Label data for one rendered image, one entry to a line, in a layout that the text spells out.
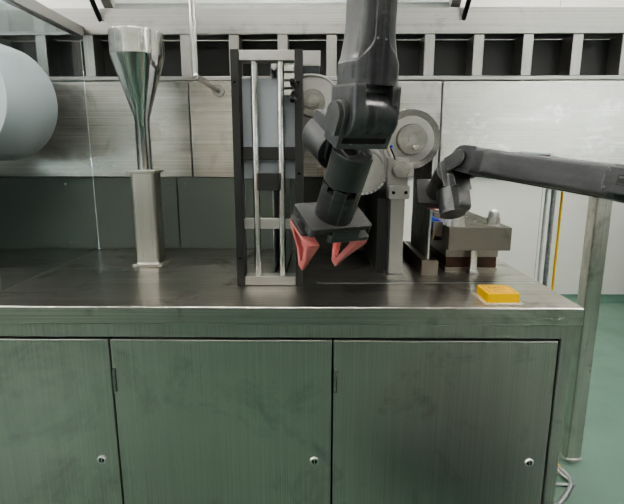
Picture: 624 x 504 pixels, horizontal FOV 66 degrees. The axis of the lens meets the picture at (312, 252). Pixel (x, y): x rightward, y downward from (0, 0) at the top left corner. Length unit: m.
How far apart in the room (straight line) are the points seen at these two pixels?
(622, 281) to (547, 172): 3.86
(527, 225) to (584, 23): 2.67
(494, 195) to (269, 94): 3.19
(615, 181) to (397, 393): 0.61
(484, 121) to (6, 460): 1.60
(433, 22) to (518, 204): 2.77
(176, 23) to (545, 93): 1.17
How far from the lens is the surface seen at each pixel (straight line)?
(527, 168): 0.98
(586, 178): 0.91
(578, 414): 2.26
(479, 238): 1.30
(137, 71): 1.40
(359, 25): 0.62
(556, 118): 1.75
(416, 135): 1.25
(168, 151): 1.65
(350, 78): 0.61
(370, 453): 1.20
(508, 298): 1.10
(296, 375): 1.10
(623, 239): 4.70
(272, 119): 1.16
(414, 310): 1.03
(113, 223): 1.74
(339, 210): 0.66
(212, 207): 1.63
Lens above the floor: 1.21
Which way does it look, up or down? 11 degrees down
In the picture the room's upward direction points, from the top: straight up
